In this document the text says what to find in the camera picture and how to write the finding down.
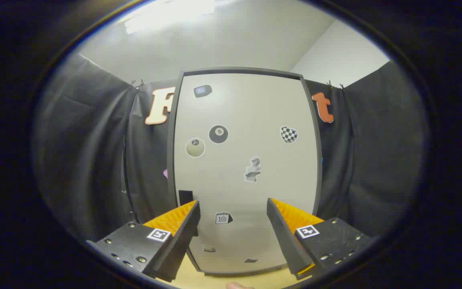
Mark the grey cabinet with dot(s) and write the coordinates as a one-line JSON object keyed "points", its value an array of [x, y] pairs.
{"points": [[169, 160]]}

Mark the black backdrop cloth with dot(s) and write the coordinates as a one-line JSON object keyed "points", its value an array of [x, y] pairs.
{"points": [[86, 160]]}

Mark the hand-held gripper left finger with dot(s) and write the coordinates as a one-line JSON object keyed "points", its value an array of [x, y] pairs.
{"points": [[183, 237]]}

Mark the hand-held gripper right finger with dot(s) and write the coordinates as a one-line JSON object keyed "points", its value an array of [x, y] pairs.
{"points": [[285, 237]]}

